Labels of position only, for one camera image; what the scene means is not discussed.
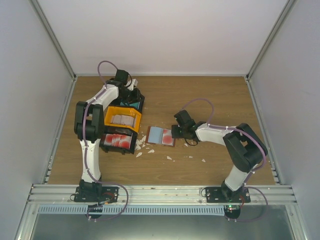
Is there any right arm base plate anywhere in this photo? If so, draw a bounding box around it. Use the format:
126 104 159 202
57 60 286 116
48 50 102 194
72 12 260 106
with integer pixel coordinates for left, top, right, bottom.
200 186 251 204

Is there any black bin with teal cards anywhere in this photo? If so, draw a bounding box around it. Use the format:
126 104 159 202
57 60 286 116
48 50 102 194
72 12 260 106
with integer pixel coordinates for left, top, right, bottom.
110 88 145 113

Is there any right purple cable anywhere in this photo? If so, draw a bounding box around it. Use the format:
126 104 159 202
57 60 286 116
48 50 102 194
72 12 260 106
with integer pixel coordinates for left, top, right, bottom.
181 98 269 176

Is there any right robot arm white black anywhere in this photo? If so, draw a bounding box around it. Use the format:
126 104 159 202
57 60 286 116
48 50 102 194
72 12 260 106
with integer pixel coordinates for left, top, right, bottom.
171 110 268 203

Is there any grey slotted cable duct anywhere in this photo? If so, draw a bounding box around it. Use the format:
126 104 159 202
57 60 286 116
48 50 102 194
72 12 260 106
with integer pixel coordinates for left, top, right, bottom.
38 204 225 216

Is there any aluminium front rail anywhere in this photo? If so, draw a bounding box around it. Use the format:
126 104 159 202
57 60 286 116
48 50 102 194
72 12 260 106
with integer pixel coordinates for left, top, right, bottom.
27 184 297 205

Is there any red circles card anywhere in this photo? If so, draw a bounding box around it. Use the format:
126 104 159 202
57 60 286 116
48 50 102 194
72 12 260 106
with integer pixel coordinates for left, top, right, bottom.
161 129 174 146

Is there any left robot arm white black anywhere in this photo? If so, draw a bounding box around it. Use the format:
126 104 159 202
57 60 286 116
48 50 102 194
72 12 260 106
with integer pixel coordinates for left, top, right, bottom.
74 69 144 202

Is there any orange bin with white cards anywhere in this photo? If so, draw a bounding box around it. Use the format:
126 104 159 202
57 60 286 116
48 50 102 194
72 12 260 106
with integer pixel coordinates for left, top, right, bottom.
104 106 142 133

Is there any red cards stack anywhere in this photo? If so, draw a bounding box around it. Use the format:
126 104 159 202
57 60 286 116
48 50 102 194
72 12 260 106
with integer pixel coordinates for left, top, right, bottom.
103 133 132 149

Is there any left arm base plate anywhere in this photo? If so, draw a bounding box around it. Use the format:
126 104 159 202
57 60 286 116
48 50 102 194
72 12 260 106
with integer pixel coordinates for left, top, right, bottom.
70 186 119 204

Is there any black bin with red cards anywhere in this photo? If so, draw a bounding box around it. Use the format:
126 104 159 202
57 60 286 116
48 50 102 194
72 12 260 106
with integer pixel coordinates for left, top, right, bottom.
99 125 138 155

